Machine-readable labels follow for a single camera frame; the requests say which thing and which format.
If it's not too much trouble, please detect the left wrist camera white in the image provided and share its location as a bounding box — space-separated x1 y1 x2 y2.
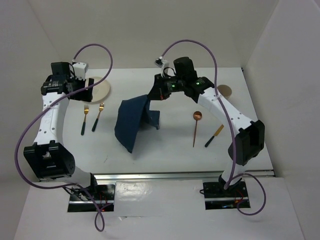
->
72 59 89 81

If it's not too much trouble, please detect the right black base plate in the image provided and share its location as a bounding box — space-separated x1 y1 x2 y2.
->
199 181 251 210

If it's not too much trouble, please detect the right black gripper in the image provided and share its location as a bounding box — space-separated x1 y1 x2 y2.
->
146 73 185 101

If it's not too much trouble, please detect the gold fork green handle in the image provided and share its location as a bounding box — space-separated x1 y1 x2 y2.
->
91 102 105 132
80 104 89 136

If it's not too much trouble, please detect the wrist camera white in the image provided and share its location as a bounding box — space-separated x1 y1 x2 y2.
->
72 59 89 81
154 56 169 77

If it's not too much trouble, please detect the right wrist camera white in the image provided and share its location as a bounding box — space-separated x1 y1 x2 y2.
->
154 56 169 77

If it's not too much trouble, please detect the gold knife green handle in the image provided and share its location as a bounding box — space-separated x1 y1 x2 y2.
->
204 124 224 148

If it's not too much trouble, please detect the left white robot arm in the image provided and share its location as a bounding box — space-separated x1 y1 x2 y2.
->
23 62 99 200

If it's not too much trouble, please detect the copper spoon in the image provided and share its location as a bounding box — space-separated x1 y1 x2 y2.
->
192 111 203 148

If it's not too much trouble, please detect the beige paper cup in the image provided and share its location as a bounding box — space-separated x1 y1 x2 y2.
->
217 84 232 99

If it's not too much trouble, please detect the aluminium rail front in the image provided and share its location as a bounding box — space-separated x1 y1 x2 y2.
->
39 169 276 183

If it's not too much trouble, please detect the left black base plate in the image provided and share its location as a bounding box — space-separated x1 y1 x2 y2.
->
67 183 116 213

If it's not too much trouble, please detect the cream round plate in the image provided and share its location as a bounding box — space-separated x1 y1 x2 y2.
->
83 79 111 105

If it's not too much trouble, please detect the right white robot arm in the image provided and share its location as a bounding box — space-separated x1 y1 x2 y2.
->
147 56 265 196

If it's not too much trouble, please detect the dark blue cloth placemat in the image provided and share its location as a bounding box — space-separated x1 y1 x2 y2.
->
114 94 160 153

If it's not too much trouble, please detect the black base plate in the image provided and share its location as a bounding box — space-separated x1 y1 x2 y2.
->
67 183 116 213
199 181 251 210

